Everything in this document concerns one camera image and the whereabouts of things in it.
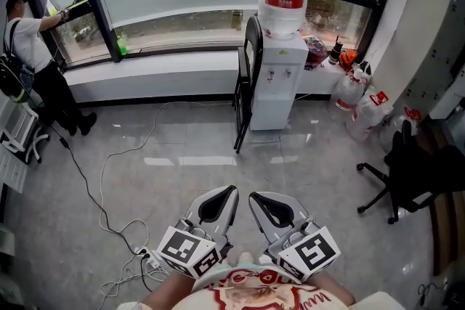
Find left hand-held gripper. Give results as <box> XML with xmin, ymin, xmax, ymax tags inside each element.
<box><xmin>155</xmin><ymin>185</ymin><xmax>240</xmax><ymax>280</ymax></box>

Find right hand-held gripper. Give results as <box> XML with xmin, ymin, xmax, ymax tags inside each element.
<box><xmin>248</xmin><ymin>190</ymin><xmax>342</xmax><ymax>282</ymax></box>

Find black folding chair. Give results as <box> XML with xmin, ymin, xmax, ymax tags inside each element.
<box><xmin>232</xmin><ymin>15</ymin><xmax>264</xmax><ymax>155</ymax></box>

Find person's right forearm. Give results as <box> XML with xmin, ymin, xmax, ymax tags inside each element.
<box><xmin>315</xmin><ymin>269</ymin><xmax>357</xmax><ymax>306</ymax></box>

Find person's left forearm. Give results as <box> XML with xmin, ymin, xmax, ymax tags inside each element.
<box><xmin>141</xmin><ymin>269</ymin><xmax>198</xmax><ymax>306</ymax></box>

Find black office chair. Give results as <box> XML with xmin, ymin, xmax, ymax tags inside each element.
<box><xmin>356</xmin><ymin>118</ymin><xmax>465</xmax><ymax>226</ymax></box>

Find person's star-patterned trousers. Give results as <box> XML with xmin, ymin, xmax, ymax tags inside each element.
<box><xmin>210</xmin><ymin>261</ymin><xmax>238</xmax><ymax>272</ymax></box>

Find white power strip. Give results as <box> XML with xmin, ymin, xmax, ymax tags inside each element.
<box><xmin>134</xmin><ymin>246</ymin><xmax>163</xmax><ymax>270</ymax></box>

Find person's white printed shirt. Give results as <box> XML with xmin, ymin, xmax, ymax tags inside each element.
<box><xmin>122</xmin><ymin>262</ymin><xmax>412</xmax><ymax>310</ymax></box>

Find white water dispenser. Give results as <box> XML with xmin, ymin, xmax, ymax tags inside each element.
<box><xmin>249</xmin><ymin>30</ymin><xmax>310</xmax><ymax>132</ymax></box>

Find white window ledge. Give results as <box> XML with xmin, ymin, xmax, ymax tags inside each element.
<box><xmin>62</xmin><ymin>48</ymin><xmax>350</xmax><ymax>105</ymax></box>

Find colourful helmet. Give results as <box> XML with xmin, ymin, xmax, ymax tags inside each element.
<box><xmin>302</xmin><ymin>33</ymin><xmax>330</xmax><ymax>70</ymax></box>

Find orange helmet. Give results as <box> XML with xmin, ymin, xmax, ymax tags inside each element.
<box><xmin>338</xmin><ymin>48</ymin><xmax>359</xmax><ymax>74</ymax></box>

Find black flask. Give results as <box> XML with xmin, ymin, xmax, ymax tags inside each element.
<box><xmin>328</xmin><ymin>36</ymin><xmax>343</xmax><ymax>66</ymax></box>

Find green plastic bottle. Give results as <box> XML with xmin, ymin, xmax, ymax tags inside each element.
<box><xmin>116</xmin><ymin>31</ymin><xmax>129</xmax><ymax>57</ymax></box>

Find white metal rack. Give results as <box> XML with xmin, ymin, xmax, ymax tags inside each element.
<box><xmin>0</xmin><ymin>90</ymin><xmax>50</xmax><ymax>165</ymax></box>

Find white floor cable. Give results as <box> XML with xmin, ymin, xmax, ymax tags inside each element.
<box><xmin>97</xmin><ymin>100</ymin><xmax>234</xmax><ymax>303</ymax></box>

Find empty red-handled water bottle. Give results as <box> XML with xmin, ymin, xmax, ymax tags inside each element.
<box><xmin>379</xmin><ymin>106</ymin><xmax>424</xmax><ymax>150</ymax></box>
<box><xmin>333</xmin><ymin>61</ymin><xmax>372</xmax><ymax>112</ymax></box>
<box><xmin>348</xmin><ymin>90</ymin><xmax>394</xmax><ymax>142</ymax></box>

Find black floor cable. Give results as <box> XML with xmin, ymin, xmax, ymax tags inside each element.
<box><xmin>46</xmin><ymin>124</ymin><xmax>154</xmax><ymax>294</ymax></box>

